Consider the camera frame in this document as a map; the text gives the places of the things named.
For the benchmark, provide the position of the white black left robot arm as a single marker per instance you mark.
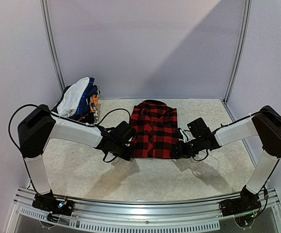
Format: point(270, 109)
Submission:
point(43, 125)

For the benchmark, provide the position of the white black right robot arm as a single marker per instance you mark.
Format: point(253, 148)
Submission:
point(265, 125)

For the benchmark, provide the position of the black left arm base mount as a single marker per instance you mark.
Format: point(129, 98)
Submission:
point(55, 207)

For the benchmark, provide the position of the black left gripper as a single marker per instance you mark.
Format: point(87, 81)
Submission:
point(128, 156)

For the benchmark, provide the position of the dark green garment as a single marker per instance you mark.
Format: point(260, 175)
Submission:
point(54, 109)

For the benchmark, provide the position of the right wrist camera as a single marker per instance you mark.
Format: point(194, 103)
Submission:
point(198, 128)

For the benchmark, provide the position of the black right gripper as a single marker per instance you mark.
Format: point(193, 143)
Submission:
point(179, 150)

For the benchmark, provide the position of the red black plaid shirt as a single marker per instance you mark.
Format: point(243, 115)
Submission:
point(156, 126)

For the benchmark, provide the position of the aluminium left corner post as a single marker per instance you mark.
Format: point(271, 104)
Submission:
point(51, 44)

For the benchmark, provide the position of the white garment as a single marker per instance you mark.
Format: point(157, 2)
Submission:
point(71, 98)

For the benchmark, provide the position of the aluminium front rail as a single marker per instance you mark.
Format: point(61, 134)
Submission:
point(187, 216)

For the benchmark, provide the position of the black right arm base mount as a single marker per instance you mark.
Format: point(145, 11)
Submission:
point(246, 208)

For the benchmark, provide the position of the blue patterned garment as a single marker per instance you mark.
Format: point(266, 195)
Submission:
point(87, 110)

